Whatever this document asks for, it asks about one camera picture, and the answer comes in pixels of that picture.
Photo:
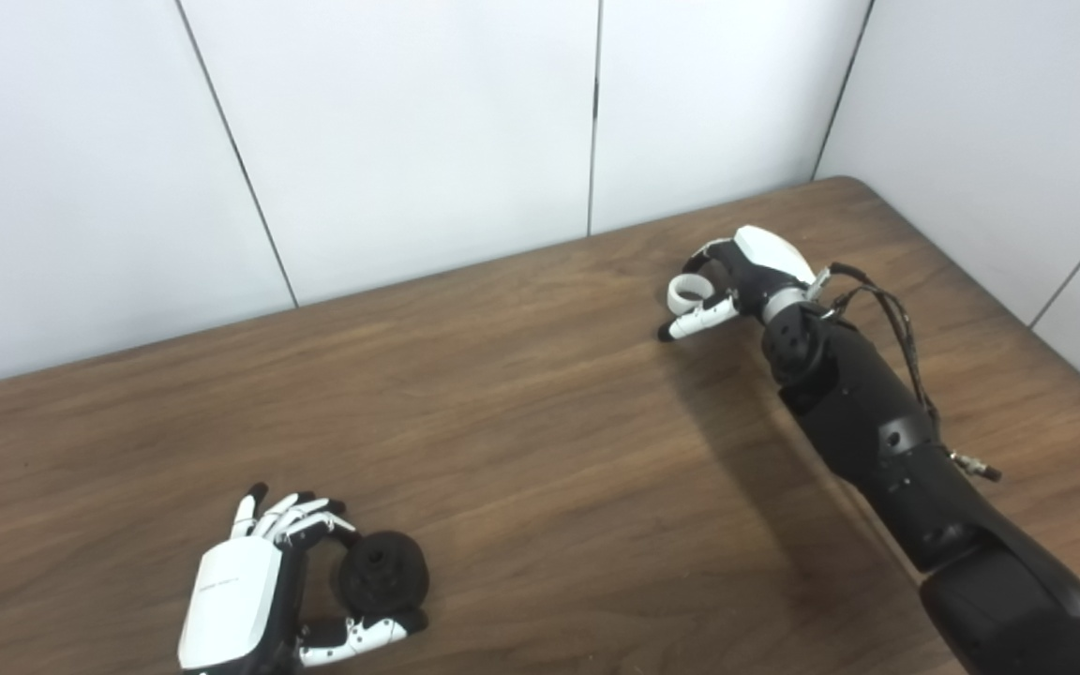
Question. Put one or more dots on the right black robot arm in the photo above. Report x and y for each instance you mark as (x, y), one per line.
(896, 441)

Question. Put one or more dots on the round black plastic part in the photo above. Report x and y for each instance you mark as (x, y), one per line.
(382, 572)

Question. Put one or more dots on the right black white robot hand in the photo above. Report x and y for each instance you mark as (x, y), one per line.
(765, 262)

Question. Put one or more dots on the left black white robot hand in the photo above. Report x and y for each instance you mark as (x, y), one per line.
(231, 600)

